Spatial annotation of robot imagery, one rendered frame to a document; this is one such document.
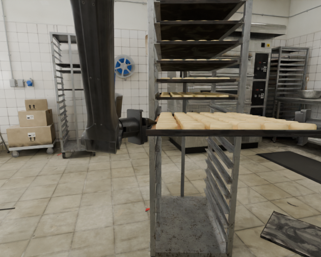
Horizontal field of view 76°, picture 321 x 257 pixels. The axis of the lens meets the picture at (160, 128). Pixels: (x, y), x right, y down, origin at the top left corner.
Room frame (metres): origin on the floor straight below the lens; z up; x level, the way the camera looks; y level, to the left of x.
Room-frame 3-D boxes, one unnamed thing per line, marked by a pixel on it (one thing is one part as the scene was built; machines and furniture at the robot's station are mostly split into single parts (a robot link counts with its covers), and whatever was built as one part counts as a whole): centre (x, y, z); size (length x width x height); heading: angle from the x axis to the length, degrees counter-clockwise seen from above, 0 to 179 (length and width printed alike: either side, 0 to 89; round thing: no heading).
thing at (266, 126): (0.46, -0.26, 1.02); 0.05 x 0.05 x 0.02
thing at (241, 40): (1.36, -0.38, 1.32); 0.64 x 0.03 x 0.03; 179
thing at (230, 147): (1.36, -0.38, 0.78); 0.64 x 0.03 x 0.03; 179
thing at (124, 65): (3.90, 0.67, 1.10); 0.41 x 0.17 x 1.10; 104
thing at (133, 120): (0.59, 0.09, 0.99); 0.07 x 0.07 x 0.10; 43
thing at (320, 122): (0.57, -0.44, 0.99); 0.07 x 0.07 x 0.10; 44
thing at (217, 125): (0.47, -0.14, 1.02); 0.05 x 0.05 x 0.02
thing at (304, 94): (3.69, -2.63, 0.95); 0.39 x 0.39 x 0.14
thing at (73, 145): (3.36, 1.36, 0.93); 0.64 x 0.51 x 1.78; 17
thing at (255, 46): (3.76, -1.00, 1.01); 1.56 x 1.20 x 2.01; 104
